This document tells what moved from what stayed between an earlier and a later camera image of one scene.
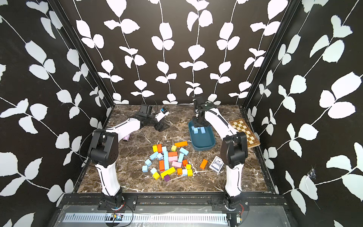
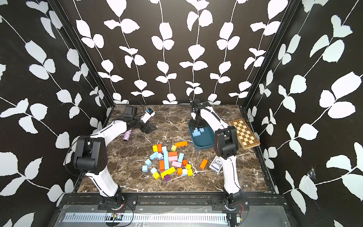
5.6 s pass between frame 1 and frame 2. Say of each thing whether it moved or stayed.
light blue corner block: stayed
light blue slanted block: stayed
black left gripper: moved
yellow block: stayed
